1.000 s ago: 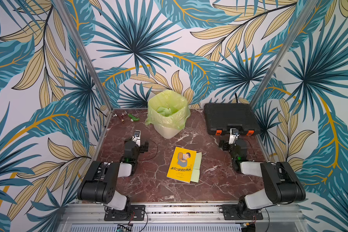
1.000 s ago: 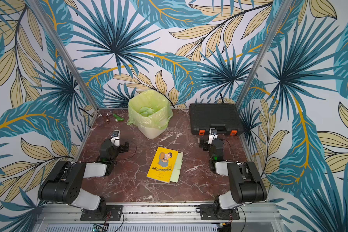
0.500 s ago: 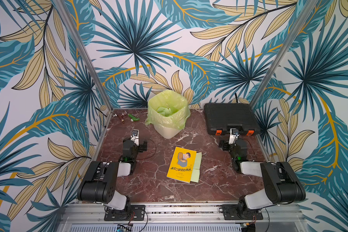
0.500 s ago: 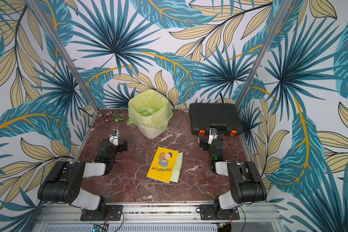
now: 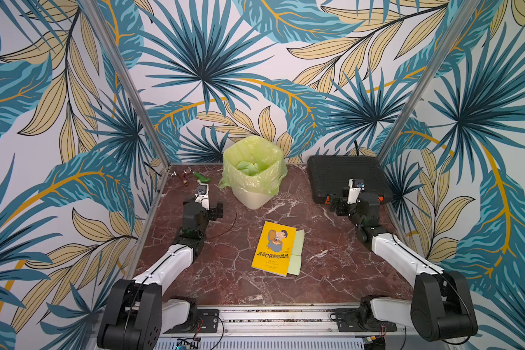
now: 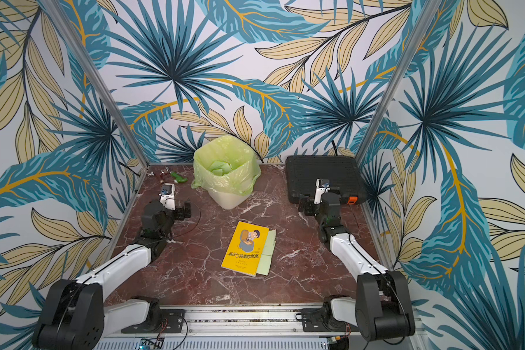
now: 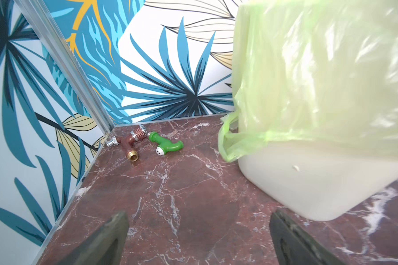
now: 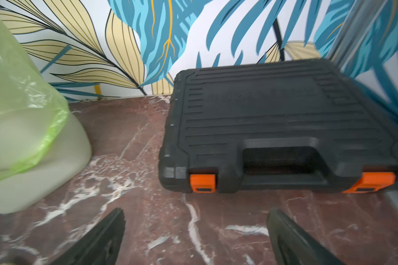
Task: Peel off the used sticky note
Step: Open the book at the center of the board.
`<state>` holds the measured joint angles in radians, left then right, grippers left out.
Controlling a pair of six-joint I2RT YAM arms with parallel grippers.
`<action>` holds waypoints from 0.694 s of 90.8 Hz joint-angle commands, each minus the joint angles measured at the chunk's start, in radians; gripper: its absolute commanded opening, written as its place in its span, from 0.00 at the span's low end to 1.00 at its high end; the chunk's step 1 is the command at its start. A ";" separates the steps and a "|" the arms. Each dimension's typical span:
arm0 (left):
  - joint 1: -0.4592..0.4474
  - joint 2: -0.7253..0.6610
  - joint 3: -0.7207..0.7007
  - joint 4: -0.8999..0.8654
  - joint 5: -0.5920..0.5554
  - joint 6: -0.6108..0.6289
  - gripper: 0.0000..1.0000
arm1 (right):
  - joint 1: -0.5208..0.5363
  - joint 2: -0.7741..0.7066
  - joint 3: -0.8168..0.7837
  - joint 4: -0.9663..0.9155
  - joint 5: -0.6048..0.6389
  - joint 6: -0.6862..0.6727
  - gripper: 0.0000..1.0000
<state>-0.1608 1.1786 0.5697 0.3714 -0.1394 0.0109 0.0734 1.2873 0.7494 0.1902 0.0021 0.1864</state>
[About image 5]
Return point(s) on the aluminium corner post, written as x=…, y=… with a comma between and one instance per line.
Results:
x=101, y=29
x=440, y=54

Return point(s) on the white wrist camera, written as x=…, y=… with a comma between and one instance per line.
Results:
x=202, y=195
x=356, y=186

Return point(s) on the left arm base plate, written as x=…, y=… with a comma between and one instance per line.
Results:
x=199, y=321

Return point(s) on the discarded green notes in bin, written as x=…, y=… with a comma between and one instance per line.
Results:
x=251, y=168

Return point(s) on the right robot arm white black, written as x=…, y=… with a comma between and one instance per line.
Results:
x=441, y=306

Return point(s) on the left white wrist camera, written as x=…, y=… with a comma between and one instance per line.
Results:
x=202, y=195

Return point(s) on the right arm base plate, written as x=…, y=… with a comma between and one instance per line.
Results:
x=360, y=320

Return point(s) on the black plastic tool case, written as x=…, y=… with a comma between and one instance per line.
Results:
x=330, y=174

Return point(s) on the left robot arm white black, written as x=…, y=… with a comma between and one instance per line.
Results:
x=135, y=316

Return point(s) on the white trash bin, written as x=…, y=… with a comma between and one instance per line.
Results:
x=251, y=200

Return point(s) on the green sticky note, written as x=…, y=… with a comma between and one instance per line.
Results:
x=298, y=243
x=294, y=266

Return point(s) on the right aluminium corner post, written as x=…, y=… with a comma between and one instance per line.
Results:
x=440, y=54

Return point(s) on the yellow paperback book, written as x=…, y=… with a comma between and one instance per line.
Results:
x=274, y=249

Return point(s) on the left aluminium corner post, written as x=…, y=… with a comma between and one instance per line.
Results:
x=101, y=29

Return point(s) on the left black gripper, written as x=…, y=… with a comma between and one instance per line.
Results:
x=214, y=214

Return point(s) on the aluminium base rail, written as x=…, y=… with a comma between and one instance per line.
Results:
x=293, y=327

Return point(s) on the green toy piece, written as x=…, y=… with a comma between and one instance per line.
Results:
x=201, y=179

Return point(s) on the green plastic bin liner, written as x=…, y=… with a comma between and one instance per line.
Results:
x=254, y=149

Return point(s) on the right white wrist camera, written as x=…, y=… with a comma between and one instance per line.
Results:
x=356, y=186

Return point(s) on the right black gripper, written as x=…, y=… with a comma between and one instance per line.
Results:
x=337, y=205

